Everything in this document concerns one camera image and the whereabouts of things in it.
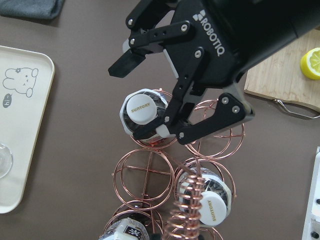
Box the tea bottle grasped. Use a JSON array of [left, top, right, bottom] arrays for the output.
[[119, 88, 168, 136]]

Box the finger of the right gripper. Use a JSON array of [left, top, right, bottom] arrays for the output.
[[133, 46, 250, 145], [108, 0, 194, 78]]

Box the tea bottle at basket end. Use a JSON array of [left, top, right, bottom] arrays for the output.
[[98, 204, 151, 240]]

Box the half lemon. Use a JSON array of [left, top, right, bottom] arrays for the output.
[[300, 47, 320, 80]]

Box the grey folded cloth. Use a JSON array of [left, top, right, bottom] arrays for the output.
[[0, 0, 65, 20]]

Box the wine glass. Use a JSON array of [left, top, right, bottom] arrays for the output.
[[0, 143, 13, 179]]

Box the bamboo cutting board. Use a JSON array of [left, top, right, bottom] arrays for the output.
[[244, 29, 320, 119]]

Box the copper wire bottle basket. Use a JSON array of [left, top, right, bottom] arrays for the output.
[[102, 87, 245, 240]]

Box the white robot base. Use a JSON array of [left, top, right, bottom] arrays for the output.
[[301, 146, 320, 240]]

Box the cream rabbit tray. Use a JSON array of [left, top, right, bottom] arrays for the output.
[[0, 46, 55, 214]]

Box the tea bottle near handle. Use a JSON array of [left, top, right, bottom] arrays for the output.
[[175, 158, 233, 228]]

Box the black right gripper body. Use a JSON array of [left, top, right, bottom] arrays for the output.
[[164, 0, 320, 120]]

